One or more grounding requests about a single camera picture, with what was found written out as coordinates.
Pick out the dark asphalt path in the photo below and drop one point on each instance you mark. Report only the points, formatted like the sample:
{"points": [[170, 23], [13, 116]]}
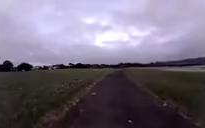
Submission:
{"points": [[118, 103]]}

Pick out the green grass field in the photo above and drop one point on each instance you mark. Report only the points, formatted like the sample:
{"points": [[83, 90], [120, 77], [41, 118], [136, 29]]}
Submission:
{"points": [[26, 91], [176, 83]]}

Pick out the distant dark hill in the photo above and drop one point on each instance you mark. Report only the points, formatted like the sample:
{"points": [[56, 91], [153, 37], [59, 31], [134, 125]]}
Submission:
{"points": [[193, 61]]}

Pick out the row of dark trees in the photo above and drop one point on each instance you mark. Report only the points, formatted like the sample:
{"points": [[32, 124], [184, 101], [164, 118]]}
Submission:
{"points": [[10, 66]]}

